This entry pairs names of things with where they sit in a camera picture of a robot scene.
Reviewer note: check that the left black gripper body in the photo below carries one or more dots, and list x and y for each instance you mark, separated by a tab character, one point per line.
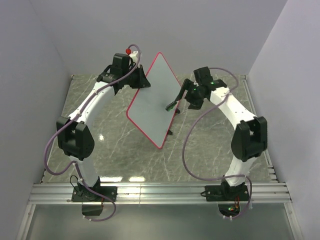
131	79

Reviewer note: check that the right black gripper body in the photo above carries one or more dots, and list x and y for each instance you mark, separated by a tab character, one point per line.
193	96

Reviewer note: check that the green whiteboard eraser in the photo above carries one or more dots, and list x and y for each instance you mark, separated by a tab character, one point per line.
171	106

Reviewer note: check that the red framed whiteboard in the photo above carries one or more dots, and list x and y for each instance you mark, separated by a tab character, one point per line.
147	110

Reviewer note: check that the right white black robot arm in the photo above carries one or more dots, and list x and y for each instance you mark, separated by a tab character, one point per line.
250	138

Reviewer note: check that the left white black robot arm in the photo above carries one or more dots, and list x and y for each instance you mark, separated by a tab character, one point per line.
75	138

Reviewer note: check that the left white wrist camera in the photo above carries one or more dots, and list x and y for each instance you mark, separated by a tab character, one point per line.
134	55

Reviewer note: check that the right side aluminium rail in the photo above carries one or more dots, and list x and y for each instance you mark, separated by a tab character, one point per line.
260	128

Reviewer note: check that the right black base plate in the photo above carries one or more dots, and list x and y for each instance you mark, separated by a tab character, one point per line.
223	193

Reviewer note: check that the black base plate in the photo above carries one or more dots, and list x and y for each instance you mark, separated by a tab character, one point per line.
223	193
82	194

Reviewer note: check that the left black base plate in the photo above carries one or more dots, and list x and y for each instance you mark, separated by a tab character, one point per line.
82	194

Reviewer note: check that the aluminium mounting rail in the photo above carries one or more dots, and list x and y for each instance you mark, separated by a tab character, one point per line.
176	193

